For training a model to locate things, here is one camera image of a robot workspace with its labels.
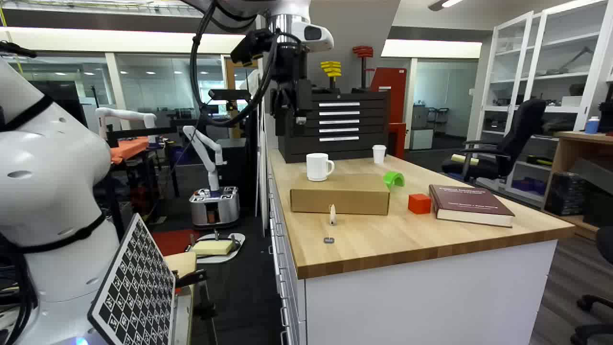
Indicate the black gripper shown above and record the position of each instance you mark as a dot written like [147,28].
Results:
[291,68]

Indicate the white teabag with grey tag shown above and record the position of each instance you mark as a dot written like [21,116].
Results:
[333,216]

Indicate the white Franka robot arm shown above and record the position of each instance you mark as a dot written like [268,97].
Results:
[51,160]

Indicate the slim white background robot arm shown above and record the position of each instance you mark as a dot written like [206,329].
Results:
[206,151]

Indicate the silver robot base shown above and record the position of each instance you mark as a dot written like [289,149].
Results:
[214,206]

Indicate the small white paper cup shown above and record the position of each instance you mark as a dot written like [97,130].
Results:
[381,154]

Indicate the blue cup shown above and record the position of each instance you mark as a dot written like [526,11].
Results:
[593,126]

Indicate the yellow sign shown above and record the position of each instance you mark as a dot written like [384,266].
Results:
[331,70]

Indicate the black horizontal bar fixture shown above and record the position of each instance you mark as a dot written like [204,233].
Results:
[229,95]

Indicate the white ceramic mug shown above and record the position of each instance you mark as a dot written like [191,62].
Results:
[317,168]

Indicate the black tool chest with drawers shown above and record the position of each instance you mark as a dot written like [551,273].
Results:
[375,128]

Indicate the red fixture on pole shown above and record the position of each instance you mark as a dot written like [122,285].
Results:
[363,53]

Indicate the red cabinet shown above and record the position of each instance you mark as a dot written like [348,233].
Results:
[392,89]

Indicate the flat brown cardboard box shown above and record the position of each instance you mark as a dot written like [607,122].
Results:
[339,197]

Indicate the green curved plastic piece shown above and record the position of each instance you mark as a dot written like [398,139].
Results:
[394,179]

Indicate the small white box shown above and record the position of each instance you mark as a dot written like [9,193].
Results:
[423,139]

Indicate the beige foam block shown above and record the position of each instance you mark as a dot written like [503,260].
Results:
[183,264]
[214,248]

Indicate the orange cloth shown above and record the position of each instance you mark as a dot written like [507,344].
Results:
[128,151]

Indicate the orange block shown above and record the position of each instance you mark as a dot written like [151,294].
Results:
[421,204]

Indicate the ceiling light fixture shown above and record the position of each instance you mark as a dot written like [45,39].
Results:
[446,5]

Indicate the maroon hardcover book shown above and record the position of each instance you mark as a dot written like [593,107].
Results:
[471,204]

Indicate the black office chair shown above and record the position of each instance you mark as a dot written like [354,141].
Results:
[520,135]

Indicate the checkered calibration board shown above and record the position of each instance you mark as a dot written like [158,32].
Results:
[135,289]

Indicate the white workbench cabinet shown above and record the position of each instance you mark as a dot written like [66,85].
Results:
[434,300]

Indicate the grey shelf cart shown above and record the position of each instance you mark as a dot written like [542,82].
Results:
[528,174]

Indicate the white open shelving unit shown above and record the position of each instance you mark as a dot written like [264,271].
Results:
[563,59]

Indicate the black box under desk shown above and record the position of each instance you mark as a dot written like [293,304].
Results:
[566,193]

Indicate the wooden shelf desk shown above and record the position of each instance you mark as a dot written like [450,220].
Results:
[578,151]

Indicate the black swivel chair base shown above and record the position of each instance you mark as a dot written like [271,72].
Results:
[597,300]

